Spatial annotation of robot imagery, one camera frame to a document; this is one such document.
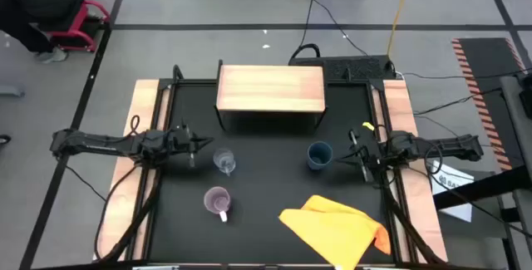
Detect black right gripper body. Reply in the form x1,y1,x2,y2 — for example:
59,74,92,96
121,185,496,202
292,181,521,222
348,128,390,183

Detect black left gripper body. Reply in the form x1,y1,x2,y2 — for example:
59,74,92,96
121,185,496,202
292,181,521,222
167,123,197,169

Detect clear glass mug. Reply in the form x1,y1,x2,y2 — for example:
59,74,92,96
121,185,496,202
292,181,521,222
212,148,237,177

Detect dark blue plastic cup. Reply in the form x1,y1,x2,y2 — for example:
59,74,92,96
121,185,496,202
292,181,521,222
306,140,334,172

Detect purple mug with white handle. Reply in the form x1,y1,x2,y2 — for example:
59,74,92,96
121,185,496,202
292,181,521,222
203,185,233,223

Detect wooden shelf with black legs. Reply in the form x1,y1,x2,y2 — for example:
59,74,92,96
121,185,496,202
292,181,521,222
214,58,329,132

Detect wooden table side board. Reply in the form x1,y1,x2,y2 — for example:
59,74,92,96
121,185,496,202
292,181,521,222
91,79,171,262
372,79,449,263

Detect yellow-orange cloth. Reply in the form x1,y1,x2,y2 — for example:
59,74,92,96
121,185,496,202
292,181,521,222
278,194,392,270

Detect white paper sheet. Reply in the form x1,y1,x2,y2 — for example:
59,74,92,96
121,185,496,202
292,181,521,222
430,160,475,223

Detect black perforated control box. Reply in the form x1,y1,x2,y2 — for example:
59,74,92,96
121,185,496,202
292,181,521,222
288,55,396,82

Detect black metal beam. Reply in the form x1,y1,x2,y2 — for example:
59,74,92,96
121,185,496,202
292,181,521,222
431,164,532,212

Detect black hazard-striped floor mat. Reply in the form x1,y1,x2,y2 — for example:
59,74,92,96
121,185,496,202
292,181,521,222
451,37,527,171

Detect red framed stool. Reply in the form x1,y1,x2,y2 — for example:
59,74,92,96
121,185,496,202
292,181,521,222
45,0,112,53

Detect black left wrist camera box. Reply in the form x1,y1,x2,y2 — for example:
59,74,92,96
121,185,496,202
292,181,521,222
168,127,188,155

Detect black aluminium table frame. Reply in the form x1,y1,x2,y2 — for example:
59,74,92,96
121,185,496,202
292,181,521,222
124,64,441,270

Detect black arm signal cable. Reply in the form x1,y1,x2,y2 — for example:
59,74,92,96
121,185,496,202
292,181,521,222
127,114,141,138

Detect black arm hose bundle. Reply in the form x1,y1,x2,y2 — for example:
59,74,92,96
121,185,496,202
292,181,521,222
93,161,163,263
373,169,446,265

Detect black floor cable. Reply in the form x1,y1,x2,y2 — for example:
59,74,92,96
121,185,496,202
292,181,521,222
303,0,371,57
298,0,320,51
413,88,504,116
398,66,532,81
409,168,532,240

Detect black looped cable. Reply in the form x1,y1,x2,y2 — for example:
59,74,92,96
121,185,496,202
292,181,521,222
289,43,322,66

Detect yellow cable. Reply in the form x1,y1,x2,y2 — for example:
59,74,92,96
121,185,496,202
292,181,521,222
386,0,413,57

